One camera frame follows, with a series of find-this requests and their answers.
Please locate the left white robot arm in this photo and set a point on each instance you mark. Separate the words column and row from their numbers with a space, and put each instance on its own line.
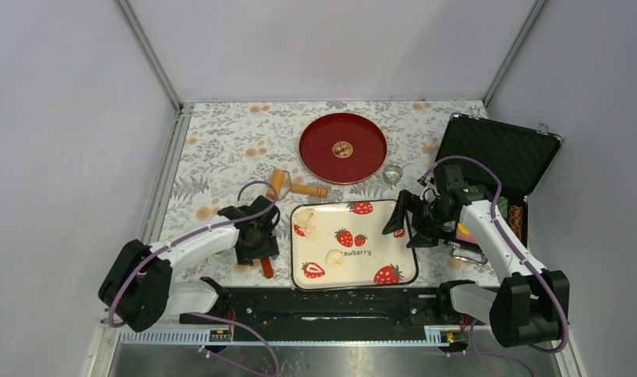
column 141, row 287

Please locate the red round lacquer tray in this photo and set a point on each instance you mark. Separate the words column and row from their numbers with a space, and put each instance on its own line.
column 342, row 148

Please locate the metal round cookie cutter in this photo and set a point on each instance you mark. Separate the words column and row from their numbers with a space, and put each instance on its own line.
column 392, row 174

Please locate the black poker chip case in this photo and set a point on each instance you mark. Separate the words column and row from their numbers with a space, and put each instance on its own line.
column 518, row 156

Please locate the metal scraper orange handle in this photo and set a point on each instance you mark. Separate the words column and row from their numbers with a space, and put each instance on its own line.
column 267, row 268

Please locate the floral tablecloth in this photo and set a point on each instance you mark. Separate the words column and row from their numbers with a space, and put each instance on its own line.
column 230, row 144

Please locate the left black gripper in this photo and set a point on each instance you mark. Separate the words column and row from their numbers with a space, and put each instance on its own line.
column 268, row 248

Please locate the white dough piece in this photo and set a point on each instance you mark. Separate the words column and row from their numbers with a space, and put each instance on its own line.
column 303, row 225

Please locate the wooden roller with handle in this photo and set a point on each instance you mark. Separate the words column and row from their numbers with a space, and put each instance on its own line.
column 282, row 184

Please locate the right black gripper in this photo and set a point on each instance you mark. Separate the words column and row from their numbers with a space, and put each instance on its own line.
column 425, row 236

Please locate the strawberry pattern rectangular tray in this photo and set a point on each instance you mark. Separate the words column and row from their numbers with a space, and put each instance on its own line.
column 355, row 229

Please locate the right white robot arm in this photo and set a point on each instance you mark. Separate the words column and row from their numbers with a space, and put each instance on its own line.
column 531, row 304

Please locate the round cut dough wrapper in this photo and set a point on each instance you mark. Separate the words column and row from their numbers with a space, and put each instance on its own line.
column 335, row 259

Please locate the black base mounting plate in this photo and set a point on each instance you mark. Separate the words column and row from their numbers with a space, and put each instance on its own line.
column 379, row 314

